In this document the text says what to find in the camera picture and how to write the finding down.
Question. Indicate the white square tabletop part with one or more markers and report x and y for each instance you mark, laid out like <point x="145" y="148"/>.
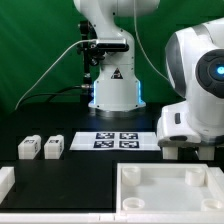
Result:
<point x="152" y="187"/>

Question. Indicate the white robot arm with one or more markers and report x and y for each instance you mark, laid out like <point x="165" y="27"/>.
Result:
<point x="194" y="62"/>

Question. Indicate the white marker sheet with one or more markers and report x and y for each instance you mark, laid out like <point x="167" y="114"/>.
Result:
<point x="131" y="141"/>

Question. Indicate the white obstacle block left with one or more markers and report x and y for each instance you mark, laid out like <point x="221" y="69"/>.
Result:
<point x="7" y="180"/>

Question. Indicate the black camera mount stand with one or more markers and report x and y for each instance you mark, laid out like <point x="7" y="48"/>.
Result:
<point x="91" y="56"/>

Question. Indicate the grey camera on stand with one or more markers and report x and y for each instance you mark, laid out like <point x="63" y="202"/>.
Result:
<point x="112" y="45"/>

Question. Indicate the white front rail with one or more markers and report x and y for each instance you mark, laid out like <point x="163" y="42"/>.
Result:
<point x="16" y="218"/>

